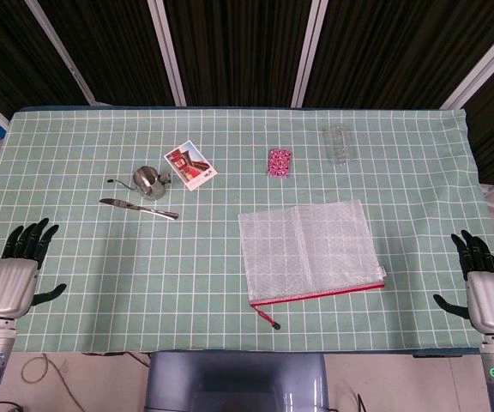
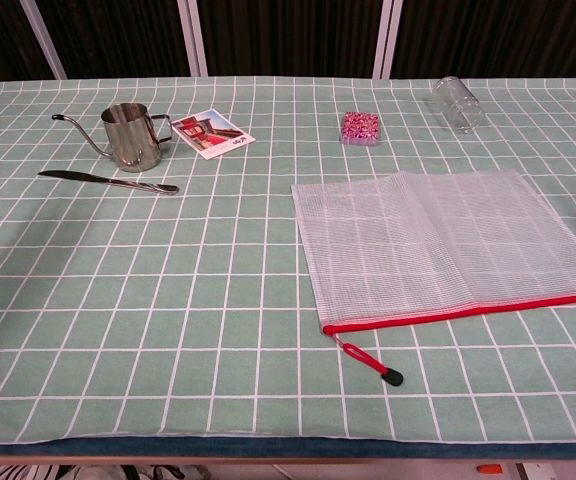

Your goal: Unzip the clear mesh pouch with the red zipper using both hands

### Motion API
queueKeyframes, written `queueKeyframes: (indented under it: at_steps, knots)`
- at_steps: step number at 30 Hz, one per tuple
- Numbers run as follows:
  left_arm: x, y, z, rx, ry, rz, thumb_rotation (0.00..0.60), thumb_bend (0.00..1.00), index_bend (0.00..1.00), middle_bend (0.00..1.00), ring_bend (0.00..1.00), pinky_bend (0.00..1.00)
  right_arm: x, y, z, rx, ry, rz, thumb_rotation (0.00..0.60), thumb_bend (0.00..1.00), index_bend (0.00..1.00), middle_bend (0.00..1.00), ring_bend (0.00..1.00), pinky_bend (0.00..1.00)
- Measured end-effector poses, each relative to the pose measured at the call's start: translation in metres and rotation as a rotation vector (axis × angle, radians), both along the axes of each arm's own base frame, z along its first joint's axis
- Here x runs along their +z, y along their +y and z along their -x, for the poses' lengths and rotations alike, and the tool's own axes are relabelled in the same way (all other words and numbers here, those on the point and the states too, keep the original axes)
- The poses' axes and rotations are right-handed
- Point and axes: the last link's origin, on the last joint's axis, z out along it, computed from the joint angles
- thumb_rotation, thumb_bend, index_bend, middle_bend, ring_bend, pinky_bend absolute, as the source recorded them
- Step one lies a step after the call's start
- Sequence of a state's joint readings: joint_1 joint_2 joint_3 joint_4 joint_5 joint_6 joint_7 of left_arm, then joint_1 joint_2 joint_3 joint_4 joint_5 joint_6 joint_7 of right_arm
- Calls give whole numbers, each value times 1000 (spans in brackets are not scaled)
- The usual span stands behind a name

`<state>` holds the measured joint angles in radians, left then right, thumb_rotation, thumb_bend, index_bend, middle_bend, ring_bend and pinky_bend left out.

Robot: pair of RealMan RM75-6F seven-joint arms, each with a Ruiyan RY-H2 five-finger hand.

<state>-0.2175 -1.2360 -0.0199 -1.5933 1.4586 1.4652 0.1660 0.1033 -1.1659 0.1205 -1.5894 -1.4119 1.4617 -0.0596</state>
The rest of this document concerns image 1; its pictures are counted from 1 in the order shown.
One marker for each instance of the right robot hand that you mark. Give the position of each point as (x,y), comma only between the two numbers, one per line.
(493,300)

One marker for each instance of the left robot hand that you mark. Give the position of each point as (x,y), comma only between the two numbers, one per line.
(9,285)

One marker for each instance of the clear mesh zipper pouch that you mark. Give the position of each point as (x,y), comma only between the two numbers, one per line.
(307,253)

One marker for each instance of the green checked tablecloth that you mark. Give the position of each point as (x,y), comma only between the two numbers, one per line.
(144,279)

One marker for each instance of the steel table knife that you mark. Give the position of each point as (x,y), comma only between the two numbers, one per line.
(140,209)

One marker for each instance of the small steel spouted pot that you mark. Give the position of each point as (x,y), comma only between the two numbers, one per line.
(148,182)

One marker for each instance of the photo postcard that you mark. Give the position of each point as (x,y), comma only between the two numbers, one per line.
(189,165)

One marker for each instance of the clear plastic tray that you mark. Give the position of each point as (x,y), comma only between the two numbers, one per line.
(338,143)

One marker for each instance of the blue grey robot torso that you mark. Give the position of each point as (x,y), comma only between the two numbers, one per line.
(230,377)

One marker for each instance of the pink patterned card pack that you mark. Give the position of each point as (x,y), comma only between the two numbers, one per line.
(279,162)

